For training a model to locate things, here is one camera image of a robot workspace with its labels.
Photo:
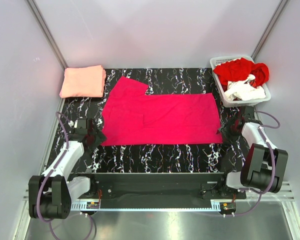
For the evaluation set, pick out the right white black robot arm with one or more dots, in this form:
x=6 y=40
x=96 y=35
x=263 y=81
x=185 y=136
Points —
x=265 y=165

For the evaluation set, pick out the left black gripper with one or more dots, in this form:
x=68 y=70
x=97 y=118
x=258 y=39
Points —
x=100 y=138

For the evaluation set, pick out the folded peach t shirt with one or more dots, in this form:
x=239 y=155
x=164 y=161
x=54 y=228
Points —
x=83 y=82

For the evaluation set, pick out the magenta pink t shirt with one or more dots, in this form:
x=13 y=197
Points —
x=131 y=117

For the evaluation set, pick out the slotted white cable duct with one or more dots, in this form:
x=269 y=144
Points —
x=94 y=206

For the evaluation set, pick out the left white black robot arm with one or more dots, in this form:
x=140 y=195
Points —
x=50 y=195

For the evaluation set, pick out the red t shirt in basket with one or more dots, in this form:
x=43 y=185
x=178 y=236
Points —
x=239 y=70

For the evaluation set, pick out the white plastic laundry basket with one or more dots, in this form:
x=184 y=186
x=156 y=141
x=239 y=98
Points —
x=235 y=103

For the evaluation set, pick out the aluminium frame post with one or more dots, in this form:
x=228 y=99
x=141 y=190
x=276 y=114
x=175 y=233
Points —
x=269 y=27
x=33 y=7

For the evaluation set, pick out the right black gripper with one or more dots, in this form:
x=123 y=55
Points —
x=229 y=139

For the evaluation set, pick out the left aluminium frame post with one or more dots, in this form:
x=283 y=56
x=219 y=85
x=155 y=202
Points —
x=33 y=7

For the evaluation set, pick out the white printed t shirt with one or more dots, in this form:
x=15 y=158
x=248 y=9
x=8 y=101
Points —
x=244 y=90

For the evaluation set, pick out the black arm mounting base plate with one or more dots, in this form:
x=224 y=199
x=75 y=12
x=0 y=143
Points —
x=114 y=190

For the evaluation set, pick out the right aluminium frame post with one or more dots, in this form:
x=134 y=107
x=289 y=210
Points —
x=269 y=27

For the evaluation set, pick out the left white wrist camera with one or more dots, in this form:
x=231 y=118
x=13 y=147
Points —
x=73 y=124

